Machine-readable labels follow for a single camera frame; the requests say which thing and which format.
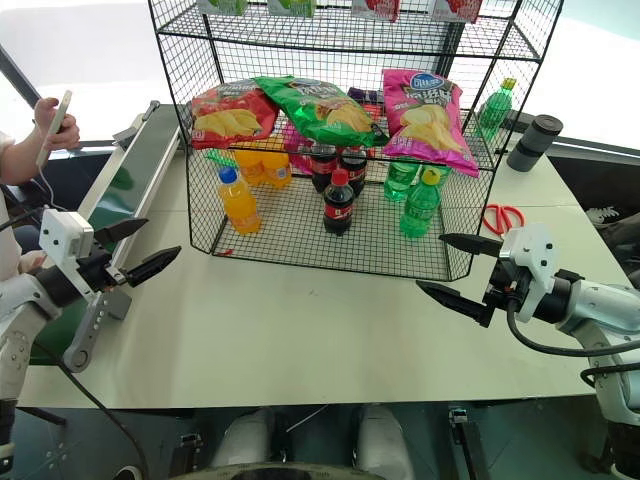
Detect green soda bottle yellow cap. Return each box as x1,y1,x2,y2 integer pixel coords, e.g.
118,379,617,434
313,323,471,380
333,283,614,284
399,166,444,240
477,77,517,142

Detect red potato chips bag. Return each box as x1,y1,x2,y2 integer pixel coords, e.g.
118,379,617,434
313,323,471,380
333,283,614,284
190,78,280,151

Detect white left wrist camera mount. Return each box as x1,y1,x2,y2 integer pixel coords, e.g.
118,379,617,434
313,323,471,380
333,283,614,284
38,209,97,303

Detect white phone cable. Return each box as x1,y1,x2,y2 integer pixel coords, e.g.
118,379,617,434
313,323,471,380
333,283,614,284
38,163,69,212

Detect small pink snack bag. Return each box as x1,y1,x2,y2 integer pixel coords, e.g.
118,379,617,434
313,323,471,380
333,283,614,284
281,122,317,176

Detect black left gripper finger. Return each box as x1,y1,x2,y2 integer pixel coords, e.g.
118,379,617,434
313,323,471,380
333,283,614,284
94,217,150,247
123,245,183,288

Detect dark slanted pole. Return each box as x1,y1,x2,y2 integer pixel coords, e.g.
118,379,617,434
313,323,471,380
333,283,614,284
0,43,42,107

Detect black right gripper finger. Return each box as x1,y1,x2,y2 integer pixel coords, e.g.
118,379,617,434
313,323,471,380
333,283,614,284
415,279,495,329
438,232,504,258

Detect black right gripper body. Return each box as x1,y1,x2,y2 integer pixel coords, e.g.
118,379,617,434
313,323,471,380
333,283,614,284
482,259,524,314

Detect orange soda bottle blue cap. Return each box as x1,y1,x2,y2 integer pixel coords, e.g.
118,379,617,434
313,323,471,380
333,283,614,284
216,166,263,236

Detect black table leg bracket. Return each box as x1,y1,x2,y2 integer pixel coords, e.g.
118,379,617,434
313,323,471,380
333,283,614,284
448,407,497,480
172,433,207,480

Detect green and white snack bag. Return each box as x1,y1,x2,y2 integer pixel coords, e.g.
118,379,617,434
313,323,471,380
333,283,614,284
266,0,317,19
196,0,249,16

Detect green striped snack pack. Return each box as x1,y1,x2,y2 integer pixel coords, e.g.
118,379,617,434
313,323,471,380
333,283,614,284
203,148,237,170

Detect green conveyor belt white frame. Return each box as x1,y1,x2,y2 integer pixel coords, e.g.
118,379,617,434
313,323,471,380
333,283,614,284
78,101,184,282

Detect grey cylinder with black cap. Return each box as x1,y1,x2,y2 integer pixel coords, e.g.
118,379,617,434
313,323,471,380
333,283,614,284
506,114,566,173

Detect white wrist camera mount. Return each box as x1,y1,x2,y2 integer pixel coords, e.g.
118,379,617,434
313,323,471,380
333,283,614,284
497,222,562,324
38,209,97,303

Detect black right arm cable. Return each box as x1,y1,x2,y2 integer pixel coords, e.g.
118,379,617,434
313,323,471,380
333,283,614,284
506,298,640,358

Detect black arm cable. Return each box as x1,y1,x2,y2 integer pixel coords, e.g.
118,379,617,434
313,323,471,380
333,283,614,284
29,342,151,480
506,298,640,358

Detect red scissors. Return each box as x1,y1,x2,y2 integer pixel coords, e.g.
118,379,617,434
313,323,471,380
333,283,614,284
481,202,526,237

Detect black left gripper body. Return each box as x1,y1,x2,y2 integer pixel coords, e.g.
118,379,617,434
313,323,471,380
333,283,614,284
75,249,129,297

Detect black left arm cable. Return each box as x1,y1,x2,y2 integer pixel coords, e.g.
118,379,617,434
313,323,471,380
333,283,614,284
29,342,151,480

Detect black wire mesh rack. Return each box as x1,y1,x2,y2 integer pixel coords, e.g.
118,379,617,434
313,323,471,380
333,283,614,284
147,0,565,282

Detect red and white snack bag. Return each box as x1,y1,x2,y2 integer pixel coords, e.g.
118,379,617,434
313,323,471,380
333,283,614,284
350,0,402,24
431,0,484,25

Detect black sneaker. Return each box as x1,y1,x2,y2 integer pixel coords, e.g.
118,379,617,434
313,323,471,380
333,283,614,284
583,203,622,227

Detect white smartphone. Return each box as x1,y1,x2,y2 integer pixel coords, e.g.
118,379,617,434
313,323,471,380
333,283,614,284
35,89,74,169

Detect green potato chips bag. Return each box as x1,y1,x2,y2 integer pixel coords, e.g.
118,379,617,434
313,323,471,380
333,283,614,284
253,75,390,149

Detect person's right hand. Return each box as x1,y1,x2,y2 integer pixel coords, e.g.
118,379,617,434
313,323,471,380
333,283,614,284
17,249,50,276

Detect pink potato chips bag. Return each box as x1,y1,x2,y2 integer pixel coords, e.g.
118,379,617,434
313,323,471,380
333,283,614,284
381,68,480,179

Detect person's left hand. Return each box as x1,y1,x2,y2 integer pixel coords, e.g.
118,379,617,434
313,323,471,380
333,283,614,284
33,96,82,152

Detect purple snack pack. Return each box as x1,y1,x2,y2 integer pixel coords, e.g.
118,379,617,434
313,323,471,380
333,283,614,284
346,86,385,110

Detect cola bottle red cap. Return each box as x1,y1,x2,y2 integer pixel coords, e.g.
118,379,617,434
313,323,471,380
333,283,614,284
321,168,357,237
339,144,369,199
309,141,339,194

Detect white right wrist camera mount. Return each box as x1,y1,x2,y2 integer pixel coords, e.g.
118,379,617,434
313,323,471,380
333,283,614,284
497,222,562,324

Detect white rounded robot leg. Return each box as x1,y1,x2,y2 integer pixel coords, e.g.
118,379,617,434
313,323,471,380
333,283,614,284
348,404,415,480
212,407,282,474

